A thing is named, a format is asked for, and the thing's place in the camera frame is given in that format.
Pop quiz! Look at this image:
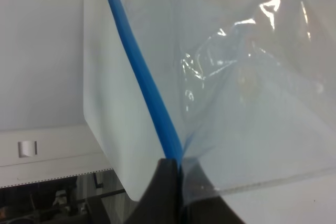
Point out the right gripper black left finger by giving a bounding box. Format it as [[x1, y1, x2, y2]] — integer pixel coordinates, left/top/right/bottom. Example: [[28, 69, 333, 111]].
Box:
[[125, 159, 179, 224]]

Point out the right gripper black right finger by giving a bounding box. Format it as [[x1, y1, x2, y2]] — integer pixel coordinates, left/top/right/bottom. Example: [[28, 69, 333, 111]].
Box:
[[179, 158, 243, 223]]

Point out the clear plastic zip bag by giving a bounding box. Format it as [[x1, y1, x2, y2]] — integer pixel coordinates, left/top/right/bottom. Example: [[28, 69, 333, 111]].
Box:
[[83, 0, 335, 201]]

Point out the metal socket plate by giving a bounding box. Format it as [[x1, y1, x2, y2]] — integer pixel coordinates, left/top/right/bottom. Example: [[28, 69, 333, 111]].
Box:
[[18, 141, 37, 158]]

